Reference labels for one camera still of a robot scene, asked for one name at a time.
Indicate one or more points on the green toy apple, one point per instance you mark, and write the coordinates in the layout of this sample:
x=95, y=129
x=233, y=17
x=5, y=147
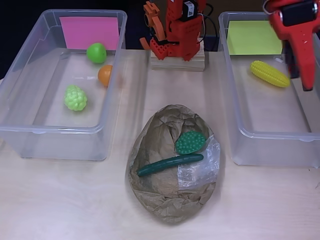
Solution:
x=96, y=53

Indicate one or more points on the plastic table clamp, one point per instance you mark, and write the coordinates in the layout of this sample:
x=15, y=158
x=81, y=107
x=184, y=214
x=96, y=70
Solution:
x=151, y=18

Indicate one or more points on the wooden base block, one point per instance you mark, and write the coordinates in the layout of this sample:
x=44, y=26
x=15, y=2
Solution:
x=175, y=65

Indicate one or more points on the pink sticky note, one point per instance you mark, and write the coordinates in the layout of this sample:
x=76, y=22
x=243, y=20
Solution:
x=82, y=32

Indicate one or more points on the dark green bumpy toy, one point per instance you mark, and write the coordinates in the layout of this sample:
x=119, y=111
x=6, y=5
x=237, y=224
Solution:
x=190, y=143

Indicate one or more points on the dark green toy cucumber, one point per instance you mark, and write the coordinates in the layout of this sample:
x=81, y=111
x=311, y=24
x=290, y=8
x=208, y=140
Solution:
x=170, y=163

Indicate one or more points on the crumpled brown paper bag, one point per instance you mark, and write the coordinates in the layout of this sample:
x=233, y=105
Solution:
x=160, y=140

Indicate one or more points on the yellow toy corn cob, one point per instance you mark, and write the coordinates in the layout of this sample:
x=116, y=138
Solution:
x=268, y=73

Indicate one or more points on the toy orange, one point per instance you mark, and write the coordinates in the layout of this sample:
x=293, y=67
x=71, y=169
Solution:
x=105, y=75

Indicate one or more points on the clear plastic bin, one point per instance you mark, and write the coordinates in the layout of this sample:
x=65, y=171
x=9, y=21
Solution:
x=62, y=130
x=275, y=136

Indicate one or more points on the light green toy grapes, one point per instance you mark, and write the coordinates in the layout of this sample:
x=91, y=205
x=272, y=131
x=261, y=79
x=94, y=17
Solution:
x=76, y=98

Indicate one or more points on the yellow sticky note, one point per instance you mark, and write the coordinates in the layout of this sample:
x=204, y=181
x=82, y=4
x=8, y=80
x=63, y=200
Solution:
x=250, y=37

